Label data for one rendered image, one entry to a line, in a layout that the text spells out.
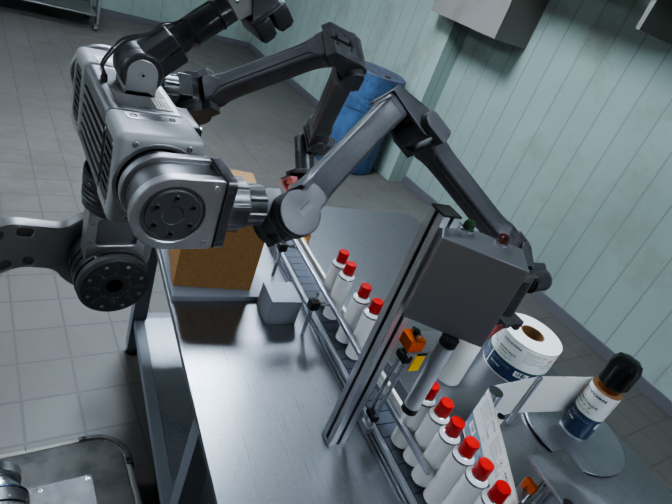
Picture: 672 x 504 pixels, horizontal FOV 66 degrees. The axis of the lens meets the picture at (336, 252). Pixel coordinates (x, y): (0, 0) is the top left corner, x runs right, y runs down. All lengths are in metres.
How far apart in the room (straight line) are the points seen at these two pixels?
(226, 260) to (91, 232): 0.59
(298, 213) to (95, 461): 1.32
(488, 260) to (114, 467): 1.41
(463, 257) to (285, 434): 0.65
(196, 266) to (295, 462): 0.64
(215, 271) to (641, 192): 3.23
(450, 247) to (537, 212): 3.63
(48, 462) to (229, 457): 0.82
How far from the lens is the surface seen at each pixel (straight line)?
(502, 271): 0.99
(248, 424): 1.34
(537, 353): 1.73
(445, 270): 0.98
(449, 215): 0.98
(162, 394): 2.17
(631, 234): 4.20
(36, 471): 1.94
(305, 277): 1.78
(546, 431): 1.70
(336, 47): 1.17
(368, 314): 1.43
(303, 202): 0.85
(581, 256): 4.37
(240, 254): 1.59
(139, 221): 0.77
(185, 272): 1.61
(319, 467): 1.32
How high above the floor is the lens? 1.84
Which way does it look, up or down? 29 degrees down
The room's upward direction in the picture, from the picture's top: 22 degrees clockwise
